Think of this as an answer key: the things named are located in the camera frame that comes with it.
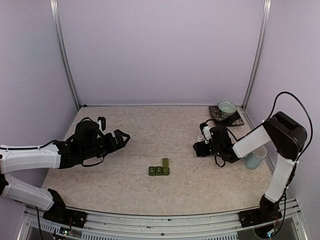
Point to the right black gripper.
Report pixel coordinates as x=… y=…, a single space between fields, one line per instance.
x=200 y=147

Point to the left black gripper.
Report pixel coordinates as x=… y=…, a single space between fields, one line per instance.
x=113 y=146

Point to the white pill bottle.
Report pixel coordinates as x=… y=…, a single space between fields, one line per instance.
x=200 y=138

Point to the green pill organizer box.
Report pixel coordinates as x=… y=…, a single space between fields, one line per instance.
x=161 y=170

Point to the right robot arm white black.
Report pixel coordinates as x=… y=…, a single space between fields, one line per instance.
x=289 y=138

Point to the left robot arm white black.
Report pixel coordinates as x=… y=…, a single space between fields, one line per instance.
x=88 y=141

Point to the black patterned tray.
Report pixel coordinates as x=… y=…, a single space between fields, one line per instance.
x=234 y=120

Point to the pale green bowl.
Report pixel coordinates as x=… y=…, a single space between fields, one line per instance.
x=227 y=108

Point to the light blue mug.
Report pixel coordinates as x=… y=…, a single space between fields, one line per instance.
x=255 y=158

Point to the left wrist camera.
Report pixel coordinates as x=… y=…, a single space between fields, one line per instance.
x=101 y=120

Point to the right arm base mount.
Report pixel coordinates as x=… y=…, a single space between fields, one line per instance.
x=255 y=216

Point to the front aluminium rail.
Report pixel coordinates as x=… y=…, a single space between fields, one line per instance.
x=211 y=226

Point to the right aluminium frame post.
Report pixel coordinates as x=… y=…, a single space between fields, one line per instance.
x=258 y=53

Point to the aluminium frame post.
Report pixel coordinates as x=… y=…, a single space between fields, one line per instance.
x=258 y=53
x=54 y=5

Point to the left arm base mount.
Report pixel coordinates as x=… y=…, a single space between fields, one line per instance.
x=66 y=216

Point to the left aluminium frame post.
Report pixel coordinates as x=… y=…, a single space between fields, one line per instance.
x=54 y=5

